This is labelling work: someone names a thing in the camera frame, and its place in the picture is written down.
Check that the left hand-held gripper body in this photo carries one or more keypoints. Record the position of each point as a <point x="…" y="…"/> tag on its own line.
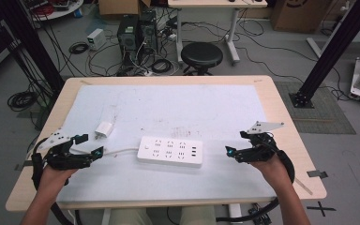
<point x="63" y="157"/>

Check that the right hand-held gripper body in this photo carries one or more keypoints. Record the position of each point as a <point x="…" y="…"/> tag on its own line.
<point x="259" y="149"/>

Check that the white charger adapter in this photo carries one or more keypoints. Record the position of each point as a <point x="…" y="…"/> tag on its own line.
<point x="104" y="129"/>

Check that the white power strip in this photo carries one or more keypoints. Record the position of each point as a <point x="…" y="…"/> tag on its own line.
<point x="170" y="151"/>

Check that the person's right hand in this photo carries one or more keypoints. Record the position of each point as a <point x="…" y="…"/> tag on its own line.
<point x="272" y="171"/>

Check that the person's left hand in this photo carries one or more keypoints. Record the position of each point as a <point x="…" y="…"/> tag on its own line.
<point x="54" y="182"/>

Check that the grey tape piece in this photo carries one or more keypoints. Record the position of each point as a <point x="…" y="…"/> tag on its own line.
<point x="317" y="173"/>

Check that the pale blue table mat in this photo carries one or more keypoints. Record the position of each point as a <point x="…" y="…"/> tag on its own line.
<point x="175" y="109"/>

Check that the person's left leg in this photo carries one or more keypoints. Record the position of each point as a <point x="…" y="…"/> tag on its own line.
<point x="126" y="217"/>

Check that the person's leg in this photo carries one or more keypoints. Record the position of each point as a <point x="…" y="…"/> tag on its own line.
<point x="126" y="217"/>
<point x="197" y="216"/>

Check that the person's right leg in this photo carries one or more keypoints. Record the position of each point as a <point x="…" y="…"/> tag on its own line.
<point x="197" y="216"/>

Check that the grey floor mat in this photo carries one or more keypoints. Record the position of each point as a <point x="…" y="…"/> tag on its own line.
<point x="325" y="115"/>

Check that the black round stool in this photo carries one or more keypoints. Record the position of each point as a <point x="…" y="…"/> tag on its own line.
<point x="201" y="54"/>

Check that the white bench power supply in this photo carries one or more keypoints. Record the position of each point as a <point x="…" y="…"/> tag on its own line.
<point x="96" y="38"/>

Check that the black computer tower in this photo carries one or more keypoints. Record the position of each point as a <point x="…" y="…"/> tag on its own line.
<point x="148" y="31"/>
<point x="128" y="36"/>

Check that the round white table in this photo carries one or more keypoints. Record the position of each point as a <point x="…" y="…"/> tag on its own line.
<point x="54" y="14"/>

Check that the large cardboard box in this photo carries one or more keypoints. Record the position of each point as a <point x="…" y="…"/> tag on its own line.
<point x="296" y="15"/>

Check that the white-legged wooden desk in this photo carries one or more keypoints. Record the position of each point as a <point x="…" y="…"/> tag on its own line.
<point x="215" y="3"/>

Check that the small cardboard box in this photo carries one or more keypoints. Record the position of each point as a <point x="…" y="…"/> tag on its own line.
<point x="118" y="7"/>

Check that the black aluminium frame post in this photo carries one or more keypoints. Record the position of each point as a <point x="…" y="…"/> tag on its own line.
<point x="34" y="47"/>
<point x="334" y="47"/>

